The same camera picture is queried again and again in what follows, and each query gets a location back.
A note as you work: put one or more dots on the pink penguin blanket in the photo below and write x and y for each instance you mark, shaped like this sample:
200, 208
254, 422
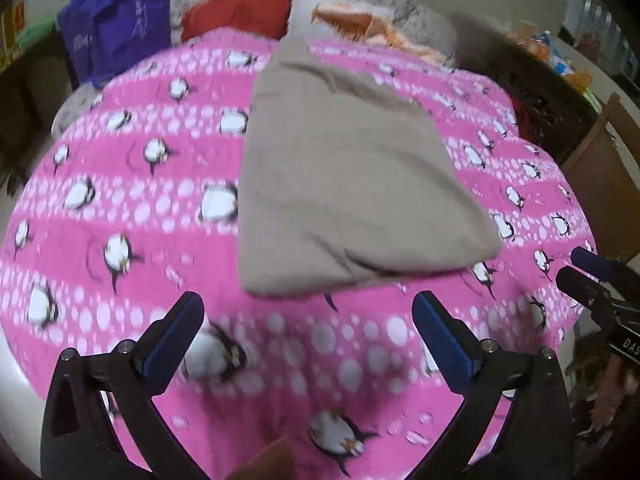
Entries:
138, 202

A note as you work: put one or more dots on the green plastic basket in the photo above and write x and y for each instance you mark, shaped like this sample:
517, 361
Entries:
33, 35

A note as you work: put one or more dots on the red cushion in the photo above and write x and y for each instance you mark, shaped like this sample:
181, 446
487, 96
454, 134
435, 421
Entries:
267, 18

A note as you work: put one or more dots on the white pillow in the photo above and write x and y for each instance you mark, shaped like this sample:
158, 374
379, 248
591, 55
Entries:
300, 23

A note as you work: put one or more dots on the purple shopping bag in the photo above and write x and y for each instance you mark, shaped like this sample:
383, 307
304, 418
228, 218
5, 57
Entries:
105, 38

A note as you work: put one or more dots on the orange fringed cloth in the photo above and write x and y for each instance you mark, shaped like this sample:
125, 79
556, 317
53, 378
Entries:
355, 25

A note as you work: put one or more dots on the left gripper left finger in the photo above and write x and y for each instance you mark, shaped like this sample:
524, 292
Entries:
78, 439

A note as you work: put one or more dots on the person's right hand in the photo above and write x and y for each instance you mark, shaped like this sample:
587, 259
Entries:
619, 380

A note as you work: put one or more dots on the beige zip jacket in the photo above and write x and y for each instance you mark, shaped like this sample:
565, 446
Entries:
345, 184

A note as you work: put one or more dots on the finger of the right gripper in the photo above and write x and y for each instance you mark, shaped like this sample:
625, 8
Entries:
621, 277
588, 293

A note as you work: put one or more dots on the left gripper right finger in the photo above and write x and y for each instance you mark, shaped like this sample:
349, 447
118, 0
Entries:
514, 420

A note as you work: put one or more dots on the dark wooden cabinet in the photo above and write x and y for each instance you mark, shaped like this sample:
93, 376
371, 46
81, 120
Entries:
549, 112

